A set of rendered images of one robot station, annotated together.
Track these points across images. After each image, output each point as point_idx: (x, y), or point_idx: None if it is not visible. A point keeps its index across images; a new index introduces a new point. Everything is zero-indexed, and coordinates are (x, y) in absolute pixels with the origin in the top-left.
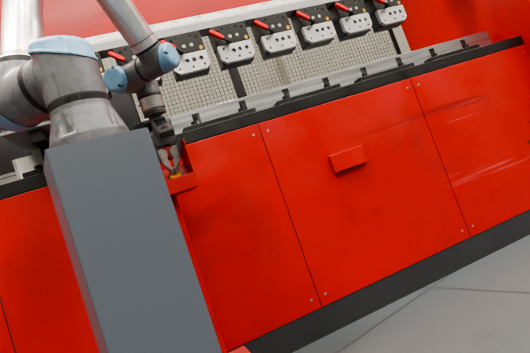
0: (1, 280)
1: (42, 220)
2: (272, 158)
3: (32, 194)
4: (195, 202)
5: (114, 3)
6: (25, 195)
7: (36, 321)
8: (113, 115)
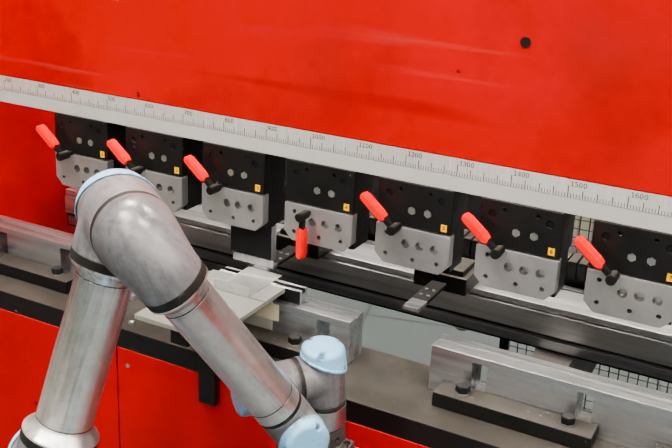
0: (126, 445)
1: (182, 410)
2: None
3: (179, 371)
4: None
5: (213, 369)
6: (171, 367)
7: None
8: None
